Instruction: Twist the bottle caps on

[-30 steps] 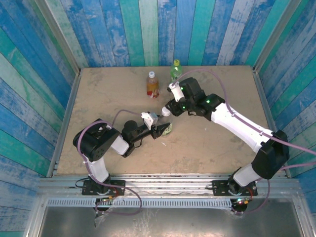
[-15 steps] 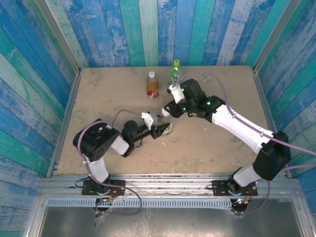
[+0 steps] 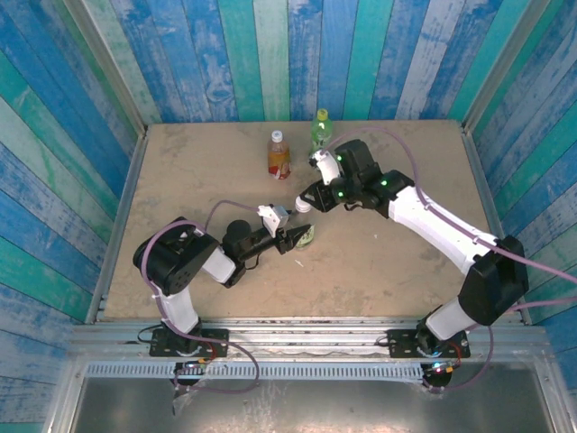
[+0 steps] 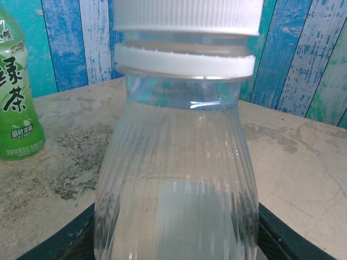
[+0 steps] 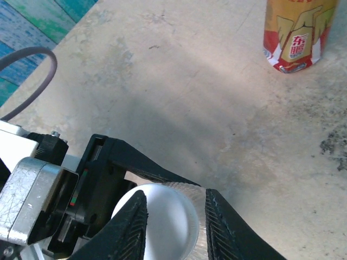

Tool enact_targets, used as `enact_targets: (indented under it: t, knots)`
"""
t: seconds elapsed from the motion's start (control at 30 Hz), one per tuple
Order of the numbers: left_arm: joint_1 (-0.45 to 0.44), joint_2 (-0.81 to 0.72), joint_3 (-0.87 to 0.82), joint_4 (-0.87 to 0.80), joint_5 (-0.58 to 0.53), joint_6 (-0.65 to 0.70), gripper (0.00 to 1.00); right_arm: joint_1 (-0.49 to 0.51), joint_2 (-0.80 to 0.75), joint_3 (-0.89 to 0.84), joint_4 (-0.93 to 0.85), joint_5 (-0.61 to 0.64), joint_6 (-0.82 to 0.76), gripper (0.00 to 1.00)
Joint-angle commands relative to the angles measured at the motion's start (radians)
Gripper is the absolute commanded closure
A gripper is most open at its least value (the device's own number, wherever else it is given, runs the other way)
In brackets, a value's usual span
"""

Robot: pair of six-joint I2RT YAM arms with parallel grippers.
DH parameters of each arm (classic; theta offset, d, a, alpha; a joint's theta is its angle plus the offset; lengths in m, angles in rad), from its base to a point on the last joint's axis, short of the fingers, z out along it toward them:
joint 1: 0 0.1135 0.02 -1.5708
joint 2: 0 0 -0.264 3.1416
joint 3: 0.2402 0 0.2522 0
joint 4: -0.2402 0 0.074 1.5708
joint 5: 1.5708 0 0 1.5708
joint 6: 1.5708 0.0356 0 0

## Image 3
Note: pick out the plain white bottle cap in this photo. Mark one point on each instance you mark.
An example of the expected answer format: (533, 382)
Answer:
(301, 205)

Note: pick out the orange tea bottle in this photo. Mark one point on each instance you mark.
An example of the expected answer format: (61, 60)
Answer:
(279, 160)

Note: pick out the green plastic bottle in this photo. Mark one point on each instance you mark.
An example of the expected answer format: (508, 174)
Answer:
(321, 133)

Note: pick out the yellow-green bottle cap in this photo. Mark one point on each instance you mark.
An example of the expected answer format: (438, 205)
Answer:
(322, 114)

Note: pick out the white bottle cap blue print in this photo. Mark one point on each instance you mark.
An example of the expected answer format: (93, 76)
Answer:
(277, 135)

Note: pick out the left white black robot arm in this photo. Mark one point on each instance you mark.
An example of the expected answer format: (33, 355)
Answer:
(180, 311)

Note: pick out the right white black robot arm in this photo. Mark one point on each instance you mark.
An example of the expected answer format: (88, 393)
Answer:
(437, 230)

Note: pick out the shiny metal sheet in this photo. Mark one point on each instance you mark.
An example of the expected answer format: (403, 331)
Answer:
(315, 406)

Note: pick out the aluminium mounting rail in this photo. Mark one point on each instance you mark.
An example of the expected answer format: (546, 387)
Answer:
(306, 336)

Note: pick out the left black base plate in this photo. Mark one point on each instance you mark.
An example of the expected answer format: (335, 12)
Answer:
(216, 337)

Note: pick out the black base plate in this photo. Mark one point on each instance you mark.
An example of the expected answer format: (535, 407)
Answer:
(399, 343)
(216, 337)

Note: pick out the left aluminium table edge rail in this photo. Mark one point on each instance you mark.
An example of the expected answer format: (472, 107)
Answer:
(119, 225)

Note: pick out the aluminium table edge rail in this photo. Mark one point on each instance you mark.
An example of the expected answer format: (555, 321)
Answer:
(489, 203)
(119, 225)

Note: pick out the right aluminium table edge rail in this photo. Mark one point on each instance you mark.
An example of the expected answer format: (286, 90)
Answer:
(489, 203)

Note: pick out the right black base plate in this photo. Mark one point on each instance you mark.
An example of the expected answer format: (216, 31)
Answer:
(399, 343)

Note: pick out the right aluminium corner post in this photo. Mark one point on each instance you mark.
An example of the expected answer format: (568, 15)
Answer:
(501, 67)

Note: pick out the aluminium corner post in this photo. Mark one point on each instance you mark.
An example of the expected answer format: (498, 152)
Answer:
(110, 67)
(501, 67)

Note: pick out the left aluminium corner post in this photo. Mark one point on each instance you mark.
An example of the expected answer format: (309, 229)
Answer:
(110, 67)

